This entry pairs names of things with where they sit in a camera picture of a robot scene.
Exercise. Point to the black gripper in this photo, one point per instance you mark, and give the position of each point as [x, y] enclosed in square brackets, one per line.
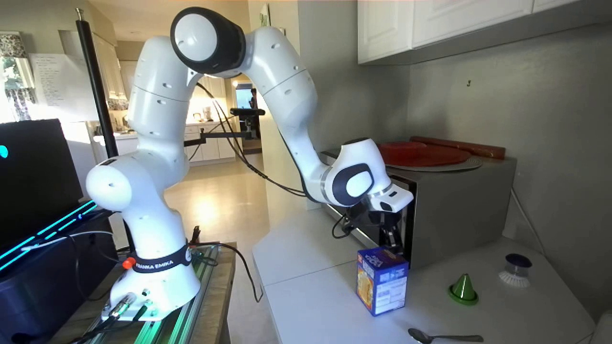
[387, 222]

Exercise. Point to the blue cardboard box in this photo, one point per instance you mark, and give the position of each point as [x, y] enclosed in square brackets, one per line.
[384, 284]

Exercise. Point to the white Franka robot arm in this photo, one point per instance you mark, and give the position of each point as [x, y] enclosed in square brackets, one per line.
[160, 127]

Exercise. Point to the robot base table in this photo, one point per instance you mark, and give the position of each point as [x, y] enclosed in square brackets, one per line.
[192, 318]

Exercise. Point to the stainless steel microwave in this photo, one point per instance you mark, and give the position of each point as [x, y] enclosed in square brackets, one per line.
[466, 203]

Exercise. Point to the green cone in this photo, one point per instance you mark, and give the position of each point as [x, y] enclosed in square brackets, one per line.
[464, 289]

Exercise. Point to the red plate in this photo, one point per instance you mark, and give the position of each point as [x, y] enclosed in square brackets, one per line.
[422, 154]

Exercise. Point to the metal spoon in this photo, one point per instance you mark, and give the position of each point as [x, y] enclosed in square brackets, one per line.
[447, 337]

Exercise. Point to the red stop button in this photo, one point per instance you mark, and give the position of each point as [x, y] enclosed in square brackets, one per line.
[129, 263]

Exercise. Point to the black monitor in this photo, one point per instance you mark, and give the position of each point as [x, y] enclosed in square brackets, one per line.
[32, 178]

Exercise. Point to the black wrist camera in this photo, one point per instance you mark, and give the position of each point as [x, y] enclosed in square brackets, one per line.
[355, 222]

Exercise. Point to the black camera on stand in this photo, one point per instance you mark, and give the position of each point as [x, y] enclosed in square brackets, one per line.
[248, 117]

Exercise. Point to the white wall cabinets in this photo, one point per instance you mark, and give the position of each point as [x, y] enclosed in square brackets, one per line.
[447, 22]

